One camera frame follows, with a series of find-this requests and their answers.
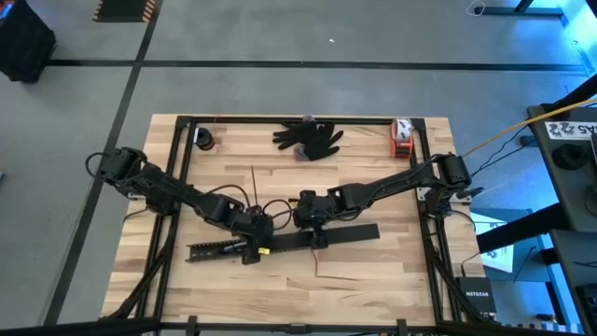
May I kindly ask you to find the black duct cover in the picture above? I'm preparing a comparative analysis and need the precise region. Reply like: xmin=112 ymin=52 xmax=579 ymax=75
xmin=272 ymin=222 xmax=382 ymax=254

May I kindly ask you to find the black zip tie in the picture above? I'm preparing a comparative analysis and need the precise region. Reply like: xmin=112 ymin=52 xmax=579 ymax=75
xmin=250 ymin=164 xmax=259 ymax=210

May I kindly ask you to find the black slotted cable duct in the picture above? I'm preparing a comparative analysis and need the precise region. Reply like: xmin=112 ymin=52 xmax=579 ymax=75
xmin=185 ymin=235 xmax=276 ymax=264

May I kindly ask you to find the black work glove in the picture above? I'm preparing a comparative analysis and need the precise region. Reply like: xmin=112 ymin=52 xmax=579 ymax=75
xmin=293 ymin=123 xmax=345 ymax=162
xmin=271 ymin=121 xmax=323 ymax=151

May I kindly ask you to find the orange tape dispenser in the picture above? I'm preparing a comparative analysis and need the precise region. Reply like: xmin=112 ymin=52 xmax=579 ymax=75
xmin=389 ymin=117 xmax=416 ymax=160

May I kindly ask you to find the black roll on red base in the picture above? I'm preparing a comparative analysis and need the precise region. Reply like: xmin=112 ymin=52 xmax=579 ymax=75
xmin=192 ymin=126 xmax=216 ymax=151

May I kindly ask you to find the black clamp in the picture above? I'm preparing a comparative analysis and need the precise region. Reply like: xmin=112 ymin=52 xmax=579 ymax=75
xmin=454 ymin=185 xmax=486 ymax=202

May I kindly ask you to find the white paper sheet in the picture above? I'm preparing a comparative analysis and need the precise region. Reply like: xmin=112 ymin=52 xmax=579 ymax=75
xmin=467 ymin=210 xmax=515 ymax=275

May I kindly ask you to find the black table leg beam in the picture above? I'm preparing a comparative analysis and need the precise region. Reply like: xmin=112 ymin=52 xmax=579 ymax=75
xmin=475 ymin=202 xmax=573 ymax=256

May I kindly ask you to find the black mat with orange stripes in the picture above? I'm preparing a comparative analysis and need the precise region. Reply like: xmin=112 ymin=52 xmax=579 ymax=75
xmin=91 ymin=0 xmax=158 ymax=24

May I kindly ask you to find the black spool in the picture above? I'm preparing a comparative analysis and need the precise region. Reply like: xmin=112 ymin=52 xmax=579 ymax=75
xmin=552 ymin=143 xmax=585 ymax=172

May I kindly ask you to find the dark grey side table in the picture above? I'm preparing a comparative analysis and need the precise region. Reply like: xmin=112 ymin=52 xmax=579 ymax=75
xmin=526 ymin=100 xmax=597 ymax=233

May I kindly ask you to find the white printed label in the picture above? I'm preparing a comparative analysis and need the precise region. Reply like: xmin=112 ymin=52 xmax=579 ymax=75
xmin=544 ymin=119 xmax=597 ymax=142

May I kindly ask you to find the black desk base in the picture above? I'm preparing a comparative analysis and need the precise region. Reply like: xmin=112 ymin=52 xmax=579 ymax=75
xmin=474 ymin=0 xmax=571 ymax=21

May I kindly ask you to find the black storage crate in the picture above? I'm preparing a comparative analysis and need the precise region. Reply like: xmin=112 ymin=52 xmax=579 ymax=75
xmin=0 ymin=0 xmax=58 ymax=84

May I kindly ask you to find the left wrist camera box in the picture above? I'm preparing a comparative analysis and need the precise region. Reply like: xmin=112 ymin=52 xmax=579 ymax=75
xmin=241 ymin=246 xmax=272 ymax=266

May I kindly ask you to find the black right arm cable loop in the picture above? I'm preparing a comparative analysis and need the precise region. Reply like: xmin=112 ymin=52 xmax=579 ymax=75
xmin=260 ymin=199 xmax=295 ymax=231

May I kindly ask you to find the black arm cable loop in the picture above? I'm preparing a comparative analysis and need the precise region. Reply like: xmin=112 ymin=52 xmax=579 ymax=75
xmin=204 ymin=183 xmax=253 ymax=211
xmin=260 ymin=199 xmax=295 ymax=231

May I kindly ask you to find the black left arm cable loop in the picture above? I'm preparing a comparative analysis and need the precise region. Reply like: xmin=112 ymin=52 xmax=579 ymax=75
xmin=204 ymin=183 xmax=253 ymax=211

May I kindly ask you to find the black aluminium table frame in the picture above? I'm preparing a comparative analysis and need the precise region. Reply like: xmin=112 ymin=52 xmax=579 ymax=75
xmin=0 ymin=114 xmax=597 ymax=336

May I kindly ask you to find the black Netgear network switch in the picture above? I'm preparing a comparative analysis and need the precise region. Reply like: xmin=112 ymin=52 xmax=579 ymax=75
xmin=454 ymin=275 xmax=498 ymax=315

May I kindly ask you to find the thick yellow cable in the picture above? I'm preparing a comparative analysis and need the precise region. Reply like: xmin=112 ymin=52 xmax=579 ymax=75
xmin=461 ymin=96 xmax=597 ymax=160

